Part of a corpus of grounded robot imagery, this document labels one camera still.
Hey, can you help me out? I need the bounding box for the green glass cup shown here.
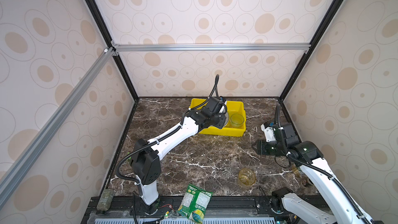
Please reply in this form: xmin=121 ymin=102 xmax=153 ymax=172
xmin=230 ymin=113 xmax=245 ymax=129

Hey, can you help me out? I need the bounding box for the yellow glass cup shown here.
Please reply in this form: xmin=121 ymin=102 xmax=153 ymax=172
xmin=237 ymin=168 xmax=257 ymax=188

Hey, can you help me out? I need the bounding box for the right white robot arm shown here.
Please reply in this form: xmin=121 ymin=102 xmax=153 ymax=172
xmin=252 ymin=122 xmax=377 ymax=224

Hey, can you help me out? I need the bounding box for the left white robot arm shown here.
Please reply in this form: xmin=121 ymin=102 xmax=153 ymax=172
xmin=115 ymin=96 xmax=228 ymax=206

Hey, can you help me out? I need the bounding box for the yellow plastic bin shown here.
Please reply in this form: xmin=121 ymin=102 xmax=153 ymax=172
xmin=184 ymin=98 xmax=246 ymax=137

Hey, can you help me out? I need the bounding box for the green beverage can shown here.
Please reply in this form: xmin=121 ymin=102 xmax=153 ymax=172
xmin=291 ymin=164 xmax=301 ymax=178

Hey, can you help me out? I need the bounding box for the dark bottle by can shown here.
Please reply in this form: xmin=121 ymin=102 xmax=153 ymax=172
xmin=301 ymin=177 xmax=314 ymax=188

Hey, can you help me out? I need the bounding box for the green snack bag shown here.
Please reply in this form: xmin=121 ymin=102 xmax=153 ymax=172
xmin=177 ymin=184 xmax=213 ymax=224

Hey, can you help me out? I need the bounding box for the small bottle at base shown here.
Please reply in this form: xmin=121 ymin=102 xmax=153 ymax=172
xmin=96 ymin=189 xmax=115 ymax=212

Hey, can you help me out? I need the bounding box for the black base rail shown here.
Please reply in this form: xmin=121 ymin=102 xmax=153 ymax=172
xmin=80 ymin=194 xmax=350 ymax=224

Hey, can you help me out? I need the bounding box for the horizontal aluminium frame bar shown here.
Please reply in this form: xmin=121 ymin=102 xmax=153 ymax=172
xmin=105 ymin=43 xmax=311 ymax=54

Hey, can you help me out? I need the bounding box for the left aluminium frame bar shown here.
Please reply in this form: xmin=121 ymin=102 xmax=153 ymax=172
xmin=1 ymin=47 xmax=116 ymax=207

